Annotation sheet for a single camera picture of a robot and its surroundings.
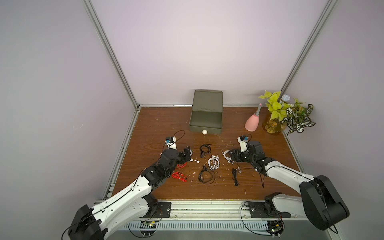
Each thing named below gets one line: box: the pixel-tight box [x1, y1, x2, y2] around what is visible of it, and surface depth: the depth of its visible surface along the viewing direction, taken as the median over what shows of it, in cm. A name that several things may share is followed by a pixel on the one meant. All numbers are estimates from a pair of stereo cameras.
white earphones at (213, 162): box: [208, 155, 220, 172], surface depth 91 cm
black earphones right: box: [232, 167, 242, 187], surface depth 86 cm
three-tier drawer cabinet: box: [190, 89, 223, 120], surface depth 95 cm
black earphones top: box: [200, 144, 212, 158], surface depth 97 cm
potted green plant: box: [258, 90, 316, 136], surface depth 87 cm
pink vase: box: [244, 103, 262, 132], surface depth 102 cm
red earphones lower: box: [171, 171, 191, 183], surface depth 85 cm
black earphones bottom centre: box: [198, 165, 216, 185], surface depth 85 cm
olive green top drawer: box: [188, 102, 223, 135], surface depth 94 cm
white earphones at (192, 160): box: [189, 149, 200, 164], surface depth 92 cm
